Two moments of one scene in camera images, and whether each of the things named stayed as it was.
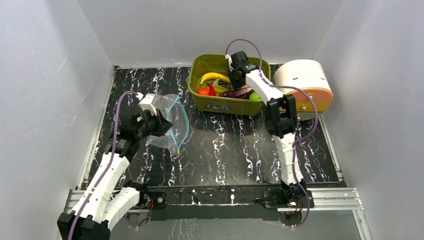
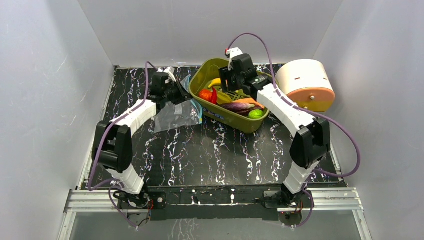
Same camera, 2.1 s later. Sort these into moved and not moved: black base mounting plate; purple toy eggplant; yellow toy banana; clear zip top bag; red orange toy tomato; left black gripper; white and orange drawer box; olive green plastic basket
Moved: purple toy eggplant; left black gripper; clear zip top bag; yellow toy banana; olive green plastic basket
Not moved: red orange toy tomato; black base mounting plate; white and orange drawer box
